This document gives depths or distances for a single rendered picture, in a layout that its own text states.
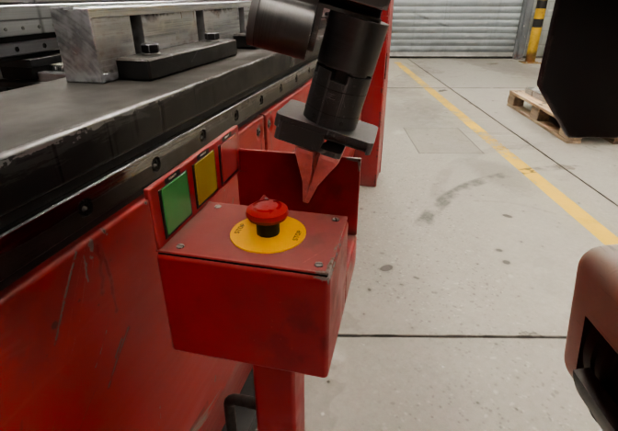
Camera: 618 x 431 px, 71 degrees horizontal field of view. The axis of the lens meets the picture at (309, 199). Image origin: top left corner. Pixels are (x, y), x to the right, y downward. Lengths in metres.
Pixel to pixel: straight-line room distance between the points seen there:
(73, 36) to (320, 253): 0.46
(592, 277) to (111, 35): 0.63
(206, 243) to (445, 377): 1.07
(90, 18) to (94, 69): 0.06
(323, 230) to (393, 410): 0.91
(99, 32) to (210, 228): 0.35
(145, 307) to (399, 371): 0.92
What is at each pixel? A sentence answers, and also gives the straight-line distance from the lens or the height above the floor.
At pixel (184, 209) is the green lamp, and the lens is 0.43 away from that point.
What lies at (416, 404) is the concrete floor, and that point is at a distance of 1.30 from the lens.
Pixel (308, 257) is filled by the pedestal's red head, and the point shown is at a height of 0.78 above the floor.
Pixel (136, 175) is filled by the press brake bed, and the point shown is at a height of 0.80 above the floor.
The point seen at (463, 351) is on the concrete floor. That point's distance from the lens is 1.47.
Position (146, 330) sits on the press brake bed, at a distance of 0.60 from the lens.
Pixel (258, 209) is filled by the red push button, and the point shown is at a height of 0.81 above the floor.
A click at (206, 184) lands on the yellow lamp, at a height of 0.80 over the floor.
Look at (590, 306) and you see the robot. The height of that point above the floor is 0.76.
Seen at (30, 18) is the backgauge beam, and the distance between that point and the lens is 0.96.
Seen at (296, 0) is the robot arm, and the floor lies 0.98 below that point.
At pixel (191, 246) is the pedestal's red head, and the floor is 0.78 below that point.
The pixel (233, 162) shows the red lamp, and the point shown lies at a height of 0.80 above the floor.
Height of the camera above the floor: 0.99
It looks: 26 degrees down
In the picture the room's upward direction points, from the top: straight up
